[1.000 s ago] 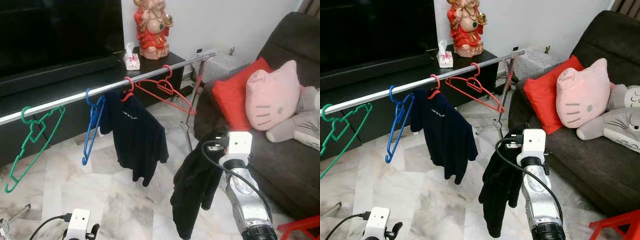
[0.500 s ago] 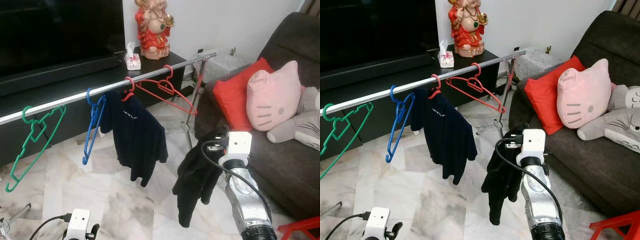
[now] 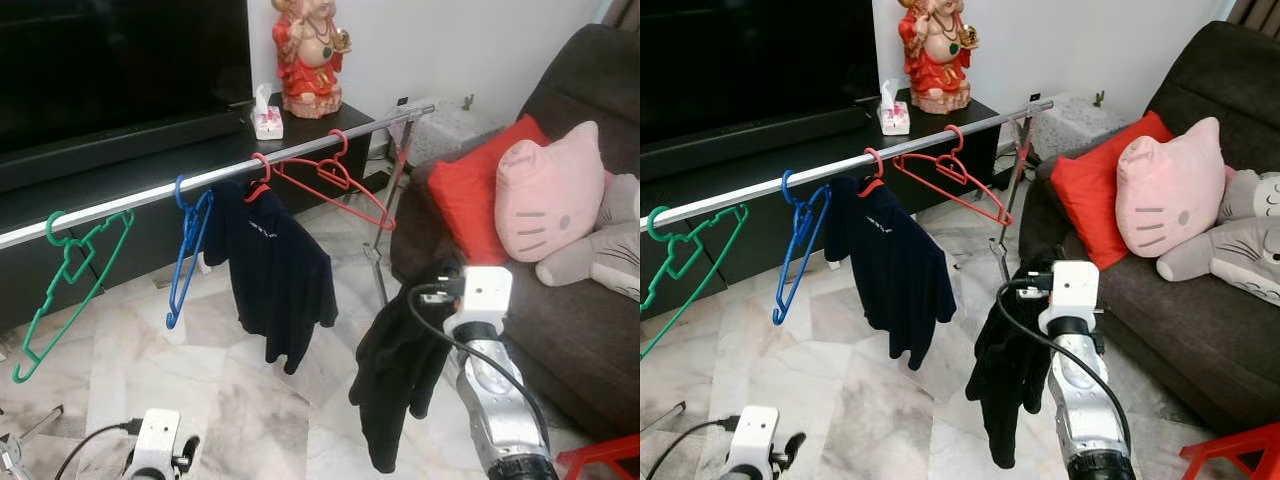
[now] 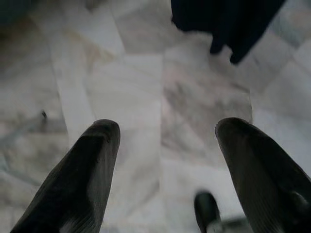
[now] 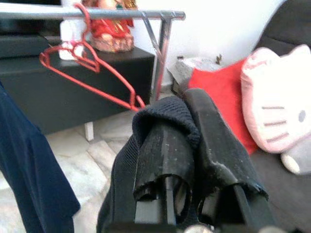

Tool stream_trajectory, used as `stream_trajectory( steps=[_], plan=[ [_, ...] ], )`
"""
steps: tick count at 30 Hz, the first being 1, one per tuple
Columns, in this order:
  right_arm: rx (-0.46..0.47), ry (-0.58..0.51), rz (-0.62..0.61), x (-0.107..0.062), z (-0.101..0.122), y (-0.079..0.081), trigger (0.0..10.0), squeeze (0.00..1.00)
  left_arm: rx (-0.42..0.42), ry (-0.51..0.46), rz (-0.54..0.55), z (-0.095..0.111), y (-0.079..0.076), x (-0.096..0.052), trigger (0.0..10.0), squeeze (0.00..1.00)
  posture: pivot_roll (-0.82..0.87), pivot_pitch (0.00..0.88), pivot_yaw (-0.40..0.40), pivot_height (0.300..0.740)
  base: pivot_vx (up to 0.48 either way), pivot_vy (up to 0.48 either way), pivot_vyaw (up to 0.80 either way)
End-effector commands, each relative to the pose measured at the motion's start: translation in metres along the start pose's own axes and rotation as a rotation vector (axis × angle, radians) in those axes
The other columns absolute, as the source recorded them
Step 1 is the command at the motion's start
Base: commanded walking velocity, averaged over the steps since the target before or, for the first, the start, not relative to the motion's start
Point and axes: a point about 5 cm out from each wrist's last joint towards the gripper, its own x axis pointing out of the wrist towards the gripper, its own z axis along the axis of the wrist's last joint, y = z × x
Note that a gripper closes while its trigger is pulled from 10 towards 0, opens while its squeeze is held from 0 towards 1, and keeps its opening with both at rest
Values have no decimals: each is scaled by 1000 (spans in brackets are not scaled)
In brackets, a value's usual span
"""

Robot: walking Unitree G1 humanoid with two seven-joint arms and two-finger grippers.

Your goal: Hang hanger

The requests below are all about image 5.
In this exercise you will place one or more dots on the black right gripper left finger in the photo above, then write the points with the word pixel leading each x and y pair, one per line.
pixel 165 150

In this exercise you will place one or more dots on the black shirt white lettering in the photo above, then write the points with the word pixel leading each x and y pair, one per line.
pixel 170 109

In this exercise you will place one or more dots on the black TV cabinet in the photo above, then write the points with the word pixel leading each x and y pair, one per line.
pixel 60 97

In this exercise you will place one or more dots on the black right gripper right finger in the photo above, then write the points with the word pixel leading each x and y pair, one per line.
pixel 218 145

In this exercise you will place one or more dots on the pink cat face pillow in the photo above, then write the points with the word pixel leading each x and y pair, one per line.
pixel 272 97

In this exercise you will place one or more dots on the red pillow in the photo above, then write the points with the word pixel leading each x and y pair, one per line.
pixel 218 80

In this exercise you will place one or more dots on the dark grey sofa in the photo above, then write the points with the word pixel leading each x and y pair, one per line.
pixel 291 24

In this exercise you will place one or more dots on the red plastic hanger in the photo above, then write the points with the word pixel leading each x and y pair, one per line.
pixel 87 21

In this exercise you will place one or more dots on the white pink bag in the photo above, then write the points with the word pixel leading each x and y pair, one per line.
pixel 70 31

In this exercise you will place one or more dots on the dark navy garment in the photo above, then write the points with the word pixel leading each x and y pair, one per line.
pixel 29 170

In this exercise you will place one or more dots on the silver clothes rack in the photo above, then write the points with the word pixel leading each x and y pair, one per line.
pixel 121 14

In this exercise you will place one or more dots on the grey Totoro plush open eyes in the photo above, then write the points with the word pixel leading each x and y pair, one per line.
pixel 301 155

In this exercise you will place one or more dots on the white lace covered side table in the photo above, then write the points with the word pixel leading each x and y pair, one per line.
pixel 187 68

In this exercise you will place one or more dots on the black television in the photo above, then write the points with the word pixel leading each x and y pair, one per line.
pixel 24 25

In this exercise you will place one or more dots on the red gold figurine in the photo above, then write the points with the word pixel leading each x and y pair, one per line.
pixel 114 31

